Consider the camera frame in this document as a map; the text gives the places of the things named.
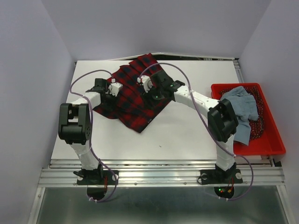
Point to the red navy plaid skirt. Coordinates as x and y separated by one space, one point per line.
130 108

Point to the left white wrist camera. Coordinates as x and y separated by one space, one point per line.
114 88

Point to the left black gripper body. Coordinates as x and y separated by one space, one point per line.
110 102

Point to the dark red dotted skirt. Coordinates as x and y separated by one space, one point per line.
257 127

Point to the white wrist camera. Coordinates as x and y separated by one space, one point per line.
145 82
114 88

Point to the red plastic bin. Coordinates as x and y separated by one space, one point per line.
270 143

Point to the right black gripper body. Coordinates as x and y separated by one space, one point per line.
156 95

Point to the aluminium front rail frame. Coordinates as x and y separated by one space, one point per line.
155 173

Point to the aluminium right side rail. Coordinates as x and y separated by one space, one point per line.
238 70

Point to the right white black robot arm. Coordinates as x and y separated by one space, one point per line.
221 120

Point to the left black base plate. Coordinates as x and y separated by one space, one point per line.
94 177

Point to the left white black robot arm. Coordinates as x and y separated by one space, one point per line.
75 126

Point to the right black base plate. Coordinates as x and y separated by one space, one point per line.
213 176

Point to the light blue denim skirt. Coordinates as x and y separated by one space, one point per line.
245 108

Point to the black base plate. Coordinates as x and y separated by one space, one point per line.
213 176
94 177

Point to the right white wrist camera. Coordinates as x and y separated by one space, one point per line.
145 82

